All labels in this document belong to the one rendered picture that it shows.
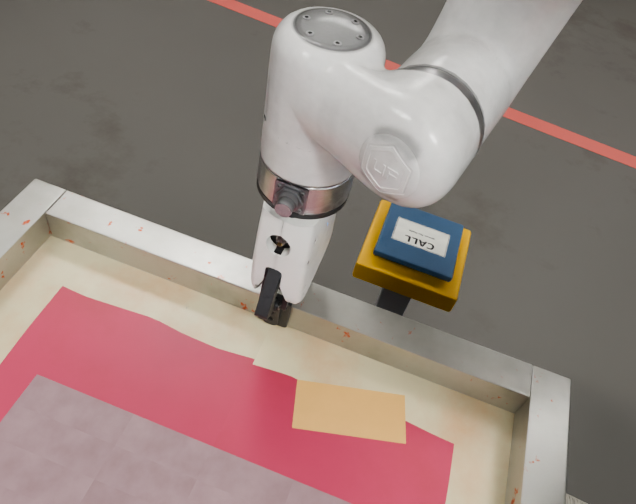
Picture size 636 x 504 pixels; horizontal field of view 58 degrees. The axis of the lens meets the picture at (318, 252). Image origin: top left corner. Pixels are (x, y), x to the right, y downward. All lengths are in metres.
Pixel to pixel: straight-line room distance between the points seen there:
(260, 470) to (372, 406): 0.12
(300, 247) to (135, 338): 0.21
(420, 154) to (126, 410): 0.35
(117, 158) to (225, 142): 0.42
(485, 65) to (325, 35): 0.10
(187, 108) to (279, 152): 2.13
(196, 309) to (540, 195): 2.14
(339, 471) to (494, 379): 0.17
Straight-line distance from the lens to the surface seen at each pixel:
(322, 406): 0.55
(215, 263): 0.58
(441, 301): 0.71
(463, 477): 0.56
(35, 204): 0.65
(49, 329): 0.60
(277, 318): 0.56
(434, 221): 0.76
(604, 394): 2.06
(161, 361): 0.56
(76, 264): 0.64
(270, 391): 0.55
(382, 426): 0.55
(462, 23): 0.41
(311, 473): 0.53
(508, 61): 0.41
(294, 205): 0.42
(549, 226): 2.47
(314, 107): 0.36
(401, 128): 0.33
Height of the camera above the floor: 1.47
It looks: 48 degrees down
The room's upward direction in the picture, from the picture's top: 14 degrees clockwise
